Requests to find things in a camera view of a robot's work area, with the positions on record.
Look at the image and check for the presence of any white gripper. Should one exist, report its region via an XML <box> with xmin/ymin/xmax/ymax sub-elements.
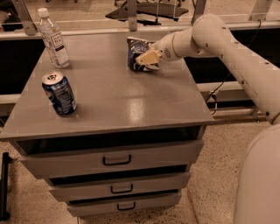
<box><xmin>136</xmin><ymin>34</ymin><xmax>175</xmax><ymax>65</ymax></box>

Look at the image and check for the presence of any blue chip bag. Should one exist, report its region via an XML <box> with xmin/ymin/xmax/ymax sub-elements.
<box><xmin>127</xmin><ymin>37</ymin><xmax>159</xmax><ymax>72</ymax></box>

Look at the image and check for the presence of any clear plastic water bottle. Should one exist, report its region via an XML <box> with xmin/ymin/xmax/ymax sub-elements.
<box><xmin>38</xmin><ymin>8</ymin><xmax>70</xmax><ymax>68</ymax></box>

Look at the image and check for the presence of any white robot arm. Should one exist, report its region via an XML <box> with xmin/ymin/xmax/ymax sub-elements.
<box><xmin>136</xmin><ymin>14</ymin><xmax>280</xmax><ymax>224</ymax></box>

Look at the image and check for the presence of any black office chair base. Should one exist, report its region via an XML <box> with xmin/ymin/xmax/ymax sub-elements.
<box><xmin>105</xmin><ymin>0</ymin><xmax>189</xmax><ymax>25</ymax></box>

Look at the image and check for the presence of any grey drawer cabinet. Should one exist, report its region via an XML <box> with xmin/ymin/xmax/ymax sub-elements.
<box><xmin>1</xmin><ymin>33</ymin><xmax>212</xmax><ymax>206</ymax></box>

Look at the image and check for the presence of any blue soda can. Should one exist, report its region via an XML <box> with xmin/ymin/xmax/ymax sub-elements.
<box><xmin>42</xmin><ymin>71</ymin><xmax>77</xmax><ymax>116</ymax></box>

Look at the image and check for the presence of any top grey drawer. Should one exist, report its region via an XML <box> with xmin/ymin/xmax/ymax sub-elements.
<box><xmin>21</xmin><ymin>139</ymin><xmax>203</xmax><ymax>179</ymax></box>

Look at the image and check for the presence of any grey drawer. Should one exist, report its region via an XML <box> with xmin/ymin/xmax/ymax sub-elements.
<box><xmin>21</xmin><ymin>139</ymin><xmax>203</xmax><ymax>179</ymax></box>
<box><xmin>67</xmin><ymin>190</ymin><xmax>181</xmax><ymax>217</ymax></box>
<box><xmin>49</xmin><ymin>171</ymin><xmax>190</xmax><ymax>202</ymax></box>

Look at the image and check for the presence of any middle grey drawer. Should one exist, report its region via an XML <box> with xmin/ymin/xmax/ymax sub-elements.
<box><xmin>49</xmin><ymin>171</ymin><xmax>190</xmax><ymax>202</ymax></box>

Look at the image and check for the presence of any bottom grey drawer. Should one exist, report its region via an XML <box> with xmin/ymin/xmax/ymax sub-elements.
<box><xmin>67</xmin><ymin>190</ymin><xmax>181</xmax><ymax>217</ymax></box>

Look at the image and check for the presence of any black metal stand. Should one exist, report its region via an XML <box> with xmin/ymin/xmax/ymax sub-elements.
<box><xmin>0</xmin><ymin>152</ymin><xmax>12</xmax><ymax>221</ymax></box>

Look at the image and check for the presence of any black cable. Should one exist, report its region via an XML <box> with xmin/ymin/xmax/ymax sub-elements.
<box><xmin>205</xmin><ymin>18</ymin><xmax>263</xmax><ymax>116</ymax></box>

